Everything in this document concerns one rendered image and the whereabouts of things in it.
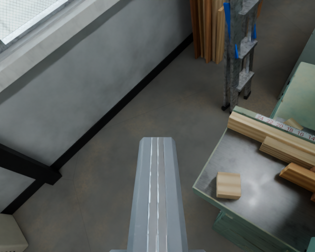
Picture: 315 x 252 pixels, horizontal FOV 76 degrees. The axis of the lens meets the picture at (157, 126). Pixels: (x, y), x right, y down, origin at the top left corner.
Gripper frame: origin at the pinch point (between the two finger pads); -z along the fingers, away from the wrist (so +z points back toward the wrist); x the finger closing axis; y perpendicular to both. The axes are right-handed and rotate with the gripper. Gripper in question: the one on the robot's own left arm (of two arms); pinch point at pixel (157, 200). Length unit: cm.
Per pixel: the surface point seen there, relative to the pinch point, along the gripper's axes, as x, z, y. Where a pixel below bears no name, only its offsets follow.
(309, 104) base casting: 45, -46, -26
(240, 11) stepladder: 38, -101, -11
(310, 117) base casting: 44, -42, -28
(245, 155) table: 20.4, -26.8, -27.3
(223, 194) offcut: 13.2, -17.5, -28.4
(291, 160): 28.2, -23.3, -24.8
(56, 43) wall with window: -51, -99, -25
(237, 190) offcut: 15.9, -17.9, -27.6
